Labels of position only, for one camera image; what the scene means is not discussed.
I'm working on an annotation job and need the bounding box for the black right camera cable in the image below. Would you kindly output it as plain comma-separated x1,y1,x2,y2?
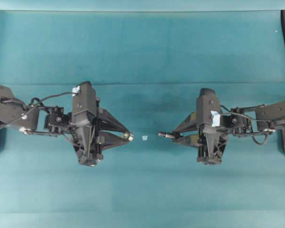
219,104,285,145

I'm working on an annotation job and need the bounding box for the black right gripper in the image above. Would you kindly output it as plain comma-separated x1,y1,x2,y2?
172,112,228,165

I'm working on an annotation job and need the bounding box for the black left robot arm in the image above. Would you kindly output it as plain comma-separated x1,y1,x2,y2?
0,81,133,167

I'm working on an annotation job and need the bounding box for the dark steel threaded shaft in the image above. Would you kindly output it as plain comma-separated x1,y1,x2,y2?
158,131,176,140

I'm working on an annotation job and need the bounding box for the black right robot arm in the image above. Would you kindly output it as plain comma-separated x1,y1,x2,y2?
166,101,285,165

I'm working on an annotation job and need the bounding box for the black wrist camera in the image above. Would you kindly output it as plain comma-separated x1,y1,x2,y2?
196,88,222,131
71,81,97,127

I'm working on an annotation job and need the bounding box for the green table mat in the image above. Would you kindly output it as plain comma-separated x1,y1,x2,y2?
0,10,285,228

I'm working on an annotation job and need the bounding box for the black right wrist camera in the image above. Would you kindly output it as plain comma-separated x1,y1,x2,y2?
196,88,222,131

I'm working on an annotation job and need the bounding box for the black camera cable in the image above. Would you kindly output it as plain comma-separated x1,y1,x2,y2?
0,91,80,145
219,104,285,145

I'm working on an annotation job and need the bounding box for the black left camera cable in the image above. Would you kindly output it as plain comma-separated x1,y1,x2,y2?
0,91,80,145

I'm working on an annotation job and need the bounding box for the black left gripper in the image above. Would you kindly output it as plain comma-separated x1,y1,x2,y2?
70,98,130,167

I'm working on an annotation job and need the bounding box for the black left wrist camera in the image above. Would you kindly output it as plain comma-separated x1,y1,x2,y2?
71,81,97,127

